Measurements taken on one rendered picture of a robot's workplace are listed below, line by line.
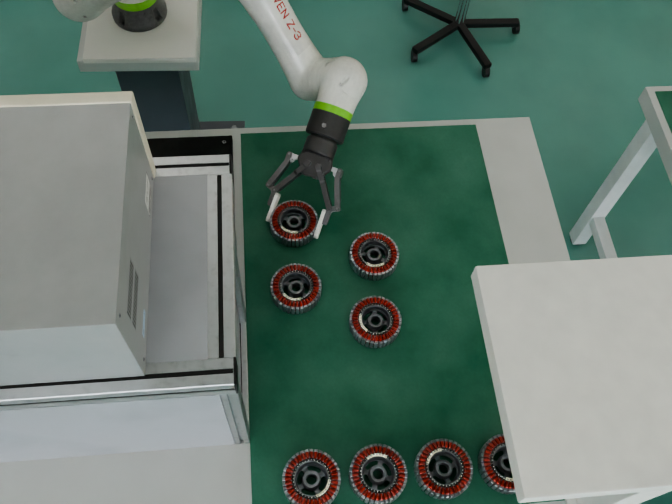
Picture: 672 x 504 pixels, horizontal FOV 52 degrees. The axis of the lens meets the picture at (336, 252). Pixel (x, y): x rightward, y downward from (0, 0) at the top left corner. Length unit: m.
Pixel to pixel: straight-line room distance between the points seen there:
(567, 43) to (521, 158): 1.53
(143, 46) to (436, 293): 1.03
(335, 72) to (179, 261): 0.63
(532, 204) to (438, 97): 1.25
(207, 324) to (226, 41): 2.10
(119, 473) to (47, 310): 0.58
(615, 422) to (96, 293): 0.73
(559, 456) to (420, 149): 0.98
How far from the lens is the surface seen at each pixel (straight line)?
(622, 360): 1.11
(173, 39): 2.01
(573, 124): 3.01
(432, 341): 1.53
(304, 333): 1.51
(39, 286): 0.99
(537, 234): 1.73
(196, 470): 1.44
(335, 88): 1.60
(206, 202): 1.25
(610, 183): 2.38
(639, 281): 1.18
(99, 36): 2.06
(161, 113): 2.26
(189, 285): 1.17
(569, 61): 3.25
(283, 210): 1.62
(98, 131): 1.11
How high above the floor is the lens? 2.15
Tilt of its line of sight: 61 degrees down
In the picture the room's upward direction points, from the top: 6 degrees clockwise
